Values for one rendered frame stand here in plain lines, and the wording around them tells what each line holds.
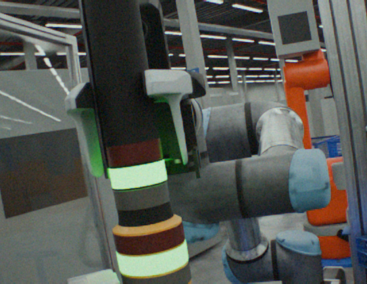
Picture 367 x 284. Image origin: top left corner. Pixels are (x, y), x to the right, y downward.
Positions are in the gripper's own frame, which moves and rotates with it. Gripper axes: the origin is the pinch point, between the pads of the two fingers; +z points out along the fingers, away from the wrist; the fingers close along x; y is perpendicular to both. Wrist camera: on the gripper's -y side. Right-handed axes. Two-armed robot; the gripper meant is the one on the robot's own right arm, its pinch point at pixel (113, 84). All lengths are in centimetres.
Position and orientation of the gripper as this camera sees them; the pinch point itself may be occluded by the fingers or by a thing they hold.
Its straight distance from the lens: 23.4
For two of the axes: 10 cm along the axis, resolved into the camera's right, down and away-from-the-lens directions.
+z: -0.9, 0.7, -9.9
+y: 1.6, 9.9, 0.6
